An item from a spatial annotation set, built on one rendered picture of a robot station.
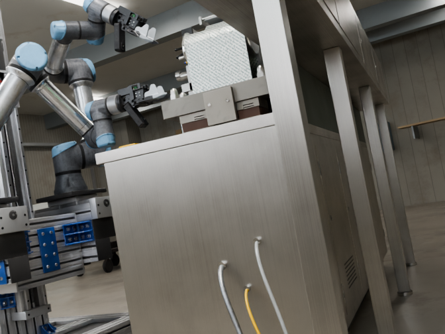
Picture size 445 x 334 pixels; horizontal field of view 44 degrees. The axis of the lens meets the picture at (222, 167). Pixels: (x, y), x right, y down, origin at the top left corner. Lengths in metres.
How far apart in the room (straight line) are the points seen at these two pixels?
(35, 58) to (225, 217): 0.96
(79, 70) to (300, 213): 1.77
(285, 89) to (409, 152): 9.54
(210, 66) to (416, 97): 8.78
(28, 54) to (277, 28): 1.23
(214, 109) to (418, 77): 9.05
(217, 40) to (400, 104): 8.80
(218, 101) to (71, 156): 0.97
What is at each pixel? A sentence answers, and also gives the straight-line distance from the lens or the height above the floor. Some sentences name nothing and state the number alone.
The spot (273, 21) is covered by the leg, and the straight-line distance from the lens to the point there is 1.21.
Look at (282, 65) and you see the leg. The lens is 1.18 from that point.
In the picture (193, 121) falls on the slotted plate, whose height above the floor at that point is 0.94.
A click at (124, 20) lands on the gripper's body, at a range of 2.29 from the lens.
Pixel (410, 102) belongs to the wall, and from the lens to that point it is 10.71.
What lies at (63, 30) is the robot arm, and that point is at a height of 1.45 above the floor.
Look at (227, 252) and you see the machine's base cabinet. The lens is 1.76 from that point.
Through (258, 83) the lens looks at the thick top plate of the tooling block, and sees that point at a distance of 1.79.
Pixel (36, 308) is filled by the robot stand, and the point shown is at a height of 0.36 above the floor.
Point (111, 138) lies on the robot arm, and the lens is 2.23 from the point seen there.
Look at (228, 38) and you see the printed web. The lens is 2.07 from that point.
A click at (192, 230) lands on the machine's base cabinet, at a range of 1.80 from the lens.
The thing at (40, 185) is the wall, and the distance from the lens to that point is 12.25.
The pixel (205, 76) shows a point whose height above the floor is 1.13.
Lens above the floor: 0.65
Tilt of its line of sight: 4 degrees up
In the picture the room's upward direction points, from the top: 10 degrees counter-clockwise
